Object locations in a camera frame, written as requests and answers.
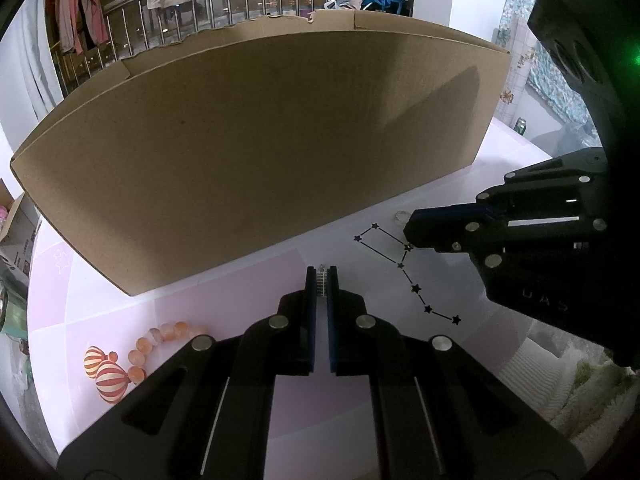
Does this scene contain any metal railing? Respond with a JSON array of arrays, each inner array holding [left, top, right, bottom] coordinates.
[[55, 0, 416, 96]]

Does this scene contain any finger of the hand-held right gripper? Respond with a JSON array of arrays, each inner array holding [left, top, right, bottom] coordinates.
[[477, 147, 608, 216], [404, 206, 608, 268]]

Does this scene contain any orange bead bracelet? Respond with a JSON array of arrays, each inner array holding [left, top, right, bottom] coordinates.
[[127, 321, 208, 386]]

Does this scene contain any wheelchair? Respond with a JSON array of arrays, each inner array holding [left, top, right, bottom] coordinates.
[[360, 0, 413, 17]]

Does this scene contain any pink hanging garment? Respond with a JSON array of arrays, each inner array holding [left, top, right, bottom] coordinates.
[[52, 0, 108, 56]]

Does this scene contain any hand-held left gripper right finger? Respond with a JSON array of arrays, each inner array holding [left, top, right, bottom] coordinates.
[[327, 265, 586, 480]]

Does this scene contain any green fluffy garment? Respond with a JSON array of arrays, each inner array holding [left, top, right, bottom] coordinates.
[[570, 355, 631, 441]]

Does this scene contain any brown cardboard box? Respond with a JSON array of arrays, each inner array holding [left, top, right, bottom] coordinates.
[[10, 11, 513, 297]]

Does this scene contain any pink checked tablecloth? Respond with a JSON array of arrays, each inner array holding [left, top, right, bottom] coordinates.
[[27, 119, 608, 480]]

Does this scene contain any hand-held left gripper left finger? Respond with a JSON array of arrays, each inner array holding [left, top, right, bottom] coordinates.
[[57, 266, 318, 480]]

